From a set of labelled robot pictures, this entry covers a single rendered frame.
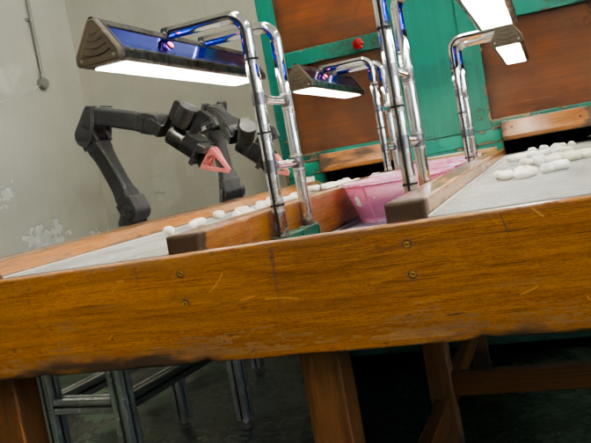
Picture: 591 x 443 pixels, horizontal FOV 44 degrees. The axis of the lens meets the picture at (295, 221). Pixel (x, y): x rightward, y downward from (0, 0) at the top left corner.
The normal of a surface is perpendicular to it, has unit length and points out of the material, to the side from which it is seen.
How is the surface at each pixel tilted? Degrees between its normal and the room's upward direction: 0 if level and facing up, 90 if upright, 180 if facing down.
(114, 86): 90
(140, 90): 91
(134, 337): 90
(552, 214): 90
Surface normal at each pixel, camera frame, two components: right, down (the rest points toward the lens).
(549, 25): -0.32, 0.14
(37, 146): 0.90, -0.13
